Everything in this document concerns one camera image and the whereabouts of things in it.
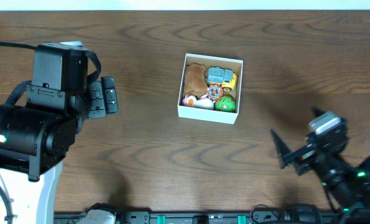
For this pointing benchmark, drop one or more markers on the grey yellow toy truck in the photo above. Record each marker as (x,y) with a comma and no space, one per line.
(223,77)

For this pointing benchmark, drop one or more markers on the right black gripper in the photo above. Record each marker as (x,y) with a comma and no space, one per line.
(300,155)

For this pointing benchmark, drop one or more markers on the orange round toy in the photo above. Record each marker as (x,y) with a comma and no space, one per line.
(214,92)

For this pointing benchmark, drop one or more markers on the brown plush toy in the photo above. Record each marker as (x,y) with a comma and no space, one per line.
(195,80)

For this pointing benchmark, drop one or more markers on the white cardboard box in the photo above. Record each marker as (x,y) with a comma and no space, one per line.
(211,115)

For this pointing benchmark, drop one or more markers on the green ball with orange numbers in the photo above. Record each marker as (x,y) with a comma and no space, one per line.
(225,104)

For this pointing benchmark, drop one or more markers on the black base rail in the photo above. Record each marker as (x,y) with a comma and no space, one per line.
(298,213)

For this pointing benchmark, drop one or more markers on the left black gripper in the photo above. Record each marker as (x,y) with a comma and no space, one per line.
(102,97)

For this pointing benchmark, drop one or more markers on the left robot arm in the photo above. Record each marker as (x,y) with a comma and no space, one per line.
(35,138)

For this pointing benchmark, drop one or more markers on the white pink toy animal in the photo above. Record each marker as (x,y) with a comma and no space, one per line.
(203,103)

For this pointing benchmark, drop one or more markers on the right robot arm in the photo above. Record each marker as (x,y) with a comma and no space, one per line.
(349,185)

